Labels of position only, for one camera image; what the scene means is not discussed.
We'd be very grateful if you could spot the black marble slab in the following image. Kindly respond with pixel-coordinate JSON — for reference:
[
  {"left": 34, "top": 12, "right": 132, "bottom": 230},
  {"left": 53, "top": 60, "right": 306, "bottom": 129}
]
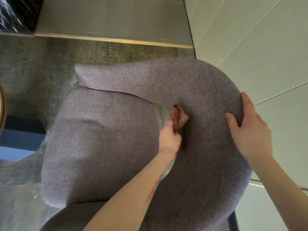
[{"left": 0, "top": 0, "right": 44, "bottom": 34}]

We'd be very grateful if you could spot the purple-grey seat cushion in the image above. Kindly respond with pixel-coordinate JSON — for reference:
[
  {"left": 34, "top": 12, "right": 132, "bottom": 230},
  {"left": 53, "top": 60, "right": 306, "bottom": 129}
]
[{"left": 41, "top": 87, "right": 174, "bottom": 209}]

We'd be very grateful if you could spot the person's left hand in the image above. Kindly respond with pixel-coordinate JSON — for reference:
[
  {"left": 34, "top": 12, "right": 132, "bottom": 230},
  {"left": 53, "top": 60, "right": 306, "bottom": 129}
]
[{"left": 159, "top": 118, "right": 183, "bottom": 156}]

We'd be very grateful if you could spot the person's right hand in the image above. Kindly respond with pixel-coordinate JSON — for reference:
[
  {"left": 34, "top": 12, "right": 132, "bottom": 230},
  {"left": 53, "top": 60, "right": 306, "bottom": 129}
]
[{"left": 225, "top": 92, "right": 275, "bottom": 166}]

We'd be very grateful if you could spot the purple-grey fabric armchair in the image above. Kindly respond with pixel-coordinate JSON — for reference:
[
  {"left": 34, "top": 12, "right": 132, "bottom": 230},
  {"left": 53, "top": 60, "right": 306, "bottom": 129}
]
[{"left": 41, "top": 56, "right": 253, "bottom": 231}]

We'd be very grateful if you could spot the blue box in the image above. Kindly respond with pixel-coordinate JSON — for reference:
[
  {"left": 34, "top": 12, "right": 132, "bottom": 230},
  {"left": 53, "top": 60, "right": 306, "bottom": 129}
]
[{"left": 0, "top": 116, "right": 47, "bottom": 163}]

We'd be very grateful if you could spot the round wooden table edge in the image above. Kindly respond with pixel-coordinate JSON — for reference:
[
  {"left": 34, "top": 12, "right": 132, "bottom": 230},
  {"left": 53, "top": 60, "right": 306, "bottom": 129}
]
[{"left": 0, "top": 85, "right": 7, "bottom": 138}]

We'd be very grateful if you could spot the person's right forearm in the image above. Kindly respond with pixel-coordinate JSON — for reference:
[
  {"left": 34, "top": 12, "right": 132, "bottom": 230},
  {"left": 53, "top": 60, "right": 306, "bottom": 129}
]
[{"left": 251, "top": 156, "right": 308, "bottom": 231}]

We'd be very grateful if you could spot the grey metal panel with gold strip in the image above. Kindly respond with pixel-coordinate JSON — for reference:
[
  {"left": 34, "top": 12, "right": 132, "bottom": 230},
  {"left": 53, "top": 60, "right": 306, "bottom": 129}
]
[{"left": 34, "top": 0, "right": 194, "bottom": 49}]

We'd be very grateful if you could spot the person's left forearm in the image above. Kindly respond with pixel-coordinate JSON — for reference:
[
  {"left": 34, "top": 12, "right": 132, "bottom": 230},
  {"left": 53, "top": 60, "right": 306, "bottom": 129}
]
[{"left": 82, "top": 149, "right": 180, "bottom": 231}]

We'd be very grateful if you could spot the brown cleaning cloth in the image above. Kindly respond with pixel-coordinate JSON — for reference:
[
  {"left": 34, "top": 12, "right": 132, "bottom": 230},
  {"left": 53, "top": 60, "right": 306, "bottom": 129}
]
[{"left": 170, "top": 106, "right": 190, "bottom": 156}]

